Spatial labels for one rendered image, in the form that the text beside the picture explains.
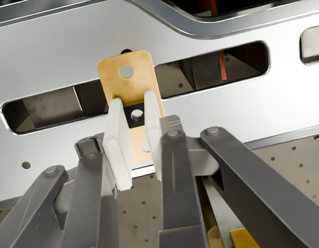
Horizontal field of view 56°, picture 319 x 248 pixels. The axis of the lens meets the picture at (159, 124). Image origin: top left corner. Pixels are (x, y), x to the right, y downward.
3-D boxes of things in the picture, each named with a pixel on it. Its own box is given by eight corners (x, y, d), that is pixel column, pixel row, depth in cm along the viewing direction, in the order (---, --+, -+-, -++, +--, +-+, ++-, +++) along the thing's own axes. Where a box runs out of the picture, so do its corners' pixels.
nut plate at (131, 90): (174, 152, 24) (175, 160, 23) (127, 163, 24) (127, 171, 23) (148, 47, 20) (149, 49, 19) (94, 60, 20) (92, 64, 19)
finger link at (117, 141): (132, 189, 16) (118, 192, 16) (131, 134, 22) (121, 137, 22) (116, 139, 14) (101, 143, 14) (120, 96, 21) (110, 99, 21)
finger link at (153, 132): (144, 132, 14) (159, 129, 14) (143, 91, 21) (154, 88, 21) (158, 183, 16) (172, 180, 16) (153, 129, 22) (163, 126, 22)
